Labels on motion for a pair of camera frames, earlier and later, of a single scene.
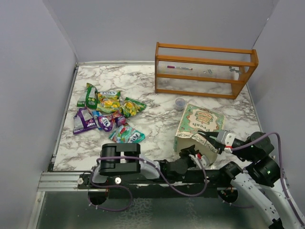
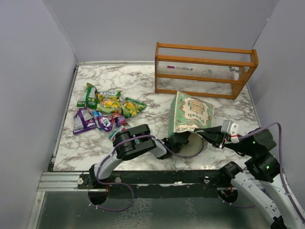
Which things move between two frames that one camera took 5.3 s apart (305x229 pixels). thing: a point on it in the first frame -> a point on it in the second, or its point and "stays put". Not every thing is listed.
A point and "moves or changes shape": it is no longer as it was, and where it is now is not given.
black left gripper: x=187 y=152 -> x=187 y=133
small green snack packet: x=89 y=98 stays put
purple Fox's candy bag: x=105 y=123 stays put
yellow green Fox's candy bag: x=108 y=101 stays put
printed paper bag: x=195 y=119 moves or changes shape
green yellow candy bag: x=131 y=107 stays put
